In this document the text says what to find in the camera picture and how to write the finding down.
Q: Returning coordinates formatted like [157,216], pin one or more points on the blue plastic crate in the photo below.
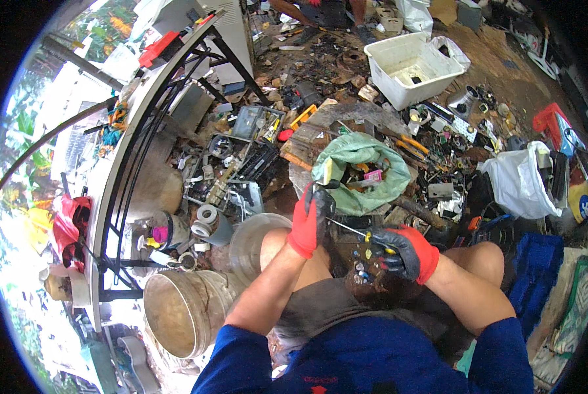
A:
[537,276]

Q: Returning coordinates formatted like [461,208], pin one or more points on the white sack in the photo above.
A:
[414,15]

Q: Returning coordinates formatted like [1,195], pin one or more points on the grey metal pipe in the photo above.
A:
[77,61]

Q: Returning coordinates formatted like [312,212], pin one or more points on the red plastic bag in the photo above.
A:
[67,221]

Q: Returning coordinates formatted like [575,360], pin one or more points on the green patterned mat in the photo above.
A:
[582,300]

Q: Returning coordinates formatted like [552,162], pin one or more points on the large white plastic bag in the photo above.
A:
[515,182]

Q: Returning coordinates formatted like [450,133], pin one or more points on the grey pipe with white fittings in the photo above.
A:
[214,224]

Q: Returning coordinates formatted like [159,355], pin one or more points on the person's left fingers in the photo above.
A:
[323,204]

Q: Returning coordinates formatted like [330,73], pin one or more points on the orange plastic frame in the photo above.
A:
[304,117]

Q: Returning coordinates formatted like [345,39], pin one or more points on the person's right hand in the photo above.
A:
[417,253]

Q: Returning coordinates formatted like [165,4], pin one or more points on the person's left hand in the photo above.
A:
[303,231]

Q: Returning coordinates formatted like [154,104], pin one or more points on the crumpled white plastic bag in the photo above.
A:
[451,49]

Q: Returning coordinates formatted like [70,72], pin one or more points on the dark scrap circuit board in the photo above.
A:
[359,270]

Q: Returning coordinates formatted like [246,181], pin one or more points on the person's body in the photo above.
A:
[372,359]

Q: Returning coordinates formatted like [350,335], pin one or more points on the white table with black frame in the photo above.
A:
[126,147]

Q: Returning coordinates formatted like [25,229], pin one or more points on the red tool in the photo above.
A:
[156,49]

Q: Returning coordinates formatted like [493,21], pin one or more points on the white metal cabinet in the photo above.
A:
[230,34]

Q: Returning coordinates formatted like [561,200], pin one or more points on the green woven sack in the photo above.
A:
[368,150]

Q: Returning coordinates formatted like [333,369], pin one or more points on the heap of small scrap parts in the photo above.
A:
[451,143]

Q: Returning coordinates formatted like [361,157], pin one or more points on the person's legs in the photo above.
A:
[318,295]

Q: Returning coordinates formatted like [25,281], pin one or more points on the heap of scrap electronics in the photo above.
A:
[235,172]

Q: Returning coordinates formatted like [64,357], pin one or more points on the beige plastic bucket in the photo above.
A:
[181,315]

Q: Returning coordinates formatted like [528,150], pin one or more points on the red plastic box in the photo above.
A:
[547,120]

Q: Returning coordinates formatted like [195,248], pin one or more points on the grey metal box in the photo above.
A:
[249,120]

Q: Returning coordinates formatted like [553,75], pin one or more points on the white plastic tub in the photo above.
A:
[412,69]

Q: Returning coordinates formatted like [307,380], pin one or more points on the yellow printed bag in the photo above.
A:
[580,194]

